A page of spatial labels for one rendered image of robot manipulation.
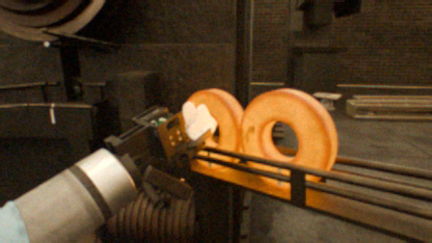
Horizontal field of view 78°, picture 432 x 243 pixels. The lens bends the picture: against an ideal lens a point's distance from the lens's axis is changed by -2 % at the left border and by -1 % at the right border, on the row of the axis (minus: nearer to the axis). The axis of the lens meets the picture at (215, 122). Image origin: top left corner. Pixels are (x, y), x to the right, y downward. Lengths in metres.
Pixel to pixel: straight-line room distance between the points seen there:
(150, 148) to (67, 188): 0.13
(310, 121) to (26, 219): 0.37
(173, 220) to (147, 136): 0.27
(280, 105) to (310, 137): 0.06
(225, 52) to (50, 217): 0.55
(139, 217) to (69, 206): 0.30
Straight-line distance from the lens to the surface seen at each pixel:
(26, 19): 0.85
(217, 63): 0.75
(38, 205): 0.38
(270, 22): 6.77
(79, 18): 0.78
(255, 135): 0.45
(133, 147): 0.41
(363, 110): 3.85
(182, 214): 0.63
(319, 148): 0.40
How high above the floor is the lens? 0.86
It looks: 15 degrees down
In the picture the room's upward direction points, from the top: straight up
